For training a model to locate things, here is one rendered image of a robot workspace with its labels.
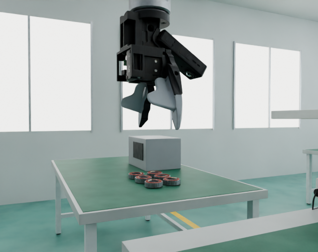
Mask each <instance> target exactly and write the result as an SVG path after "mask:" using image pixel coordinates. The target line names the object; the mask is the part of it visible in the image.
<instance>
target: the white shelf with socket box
mask: <svg viewBox="0 0 318 252"><path fill-rule="evenodd" d="M271 119H318V109H305V110H275V111H271ZM315 197H316V198H318V178H316V189H315V190H314V198H313V204H312V210H315V209H318V207H316V208H314V201H315Z"/></svg>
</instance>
